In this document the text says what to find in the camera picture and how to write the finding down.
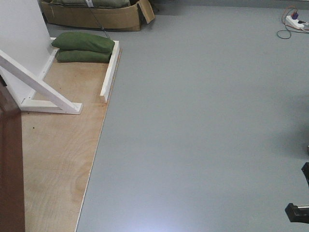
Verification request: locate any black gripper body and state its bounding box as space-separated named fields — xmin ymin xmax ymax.
xmin=284 ymin=145 xmax=309 ymax=223

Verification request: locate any brown wooden door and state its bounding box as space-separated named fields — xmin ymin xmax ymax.
xmin=0 ymin=85 xmax=25 ymax=232

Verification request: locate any white power strip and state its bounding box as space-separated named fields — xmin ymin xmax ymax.
xmin=285 ymin=15 xmax=309 ymax=30

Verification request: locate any plywood base platform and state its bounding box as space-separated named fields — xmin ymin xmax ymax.
xmin=22 ymin=62 xmax=115 ymax=232

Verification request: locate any open flat cardboard box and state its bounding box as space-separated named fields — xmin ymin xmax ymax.
xmin=41 ymin=0 xmax=155 ymax=31

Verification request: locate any lower green sandbag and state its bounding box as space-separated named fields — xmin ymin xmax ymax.
xmin=56 ymin=49 xmax=112 ymax=63

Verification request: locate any green sandbag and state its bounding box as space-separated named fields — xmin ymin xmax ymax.
xmin=52 ymin=32 xmax=115 ymax=53
xmin=56 ymin=49 xmax=112 ymax=63

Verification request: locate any upper green sandbag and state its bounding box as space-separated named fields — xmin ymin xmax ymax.
xmin=52 ymin=32 xmax=115 ymax=53

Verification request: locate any grey-green woven sack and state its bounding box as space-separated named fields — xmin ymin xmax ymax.
xmin=50 ymin=0 xmax=131 ymax=9

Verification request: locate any white rail far edge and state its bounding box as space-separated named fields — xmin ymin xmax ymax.
xmin=100 ymin=41 xmax=120 ymax=103

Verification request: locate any steel tension wire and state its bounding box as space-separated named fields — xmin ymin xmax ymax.
xmin=88 ymin=6 xmax=111 ymax=39

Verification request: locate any white wooden door frame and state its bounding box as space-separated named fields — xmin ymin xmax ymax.
xmin=0 ymin=0 xmax=83 ymax=115

